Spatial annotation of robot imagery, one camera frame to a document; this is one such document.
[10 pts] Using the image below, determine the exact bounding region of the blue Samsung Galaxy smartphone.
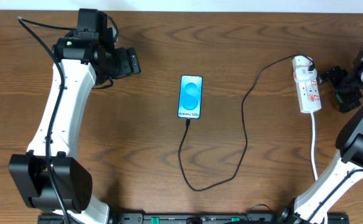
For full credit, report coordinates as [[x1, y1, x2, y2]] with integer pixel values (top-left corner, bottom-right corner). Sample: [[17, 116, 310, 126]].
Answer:
[[177, 75, 203, 119]]

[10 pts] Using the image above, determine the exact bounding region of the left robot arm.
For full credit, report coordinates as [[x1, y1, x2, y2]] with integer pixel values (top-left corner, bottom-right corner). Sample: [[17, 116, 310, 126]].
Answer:
[[9, 9, 141, 223]]

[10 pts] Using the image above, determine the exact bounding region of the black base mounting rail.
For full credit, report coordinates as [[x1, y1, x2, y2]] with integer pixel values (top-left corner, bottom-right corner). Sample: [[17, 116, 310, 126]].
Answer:
[[37, 212, 350, 224]]

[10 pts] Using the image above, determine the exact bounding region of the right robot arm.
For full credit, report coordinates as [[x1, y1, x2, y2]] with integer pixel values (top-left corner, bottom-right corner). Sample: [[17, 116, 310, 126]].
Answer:
[[274, 45, 363, 223]]

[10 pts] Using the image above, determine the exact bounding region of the white power strip cord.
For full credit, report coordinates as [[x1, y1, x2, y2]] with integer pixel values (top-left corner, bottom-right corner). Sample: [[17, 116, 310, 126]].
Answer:
[[309, 112, 329, 224]]

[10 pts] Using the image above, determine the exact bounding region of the white USB charger adapter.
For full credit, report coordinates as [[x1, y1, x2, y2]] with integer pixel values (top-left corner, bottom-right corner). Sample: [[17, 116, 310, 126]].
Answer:
[[292, 55, 317, 83]]

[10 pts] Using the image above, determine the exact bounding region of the white power strip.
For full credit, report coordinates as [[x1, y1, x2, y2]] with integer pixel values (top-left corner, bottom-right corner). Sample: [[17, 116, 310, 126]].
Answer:
[[293, 70, 322, 114]]

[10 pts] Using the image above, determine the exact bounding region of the black USB charging cable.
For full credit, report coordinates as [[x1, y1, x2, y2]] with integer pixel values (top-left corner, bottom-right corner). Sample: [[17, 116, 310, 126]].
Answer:
[[177, 54, 316, 192]]

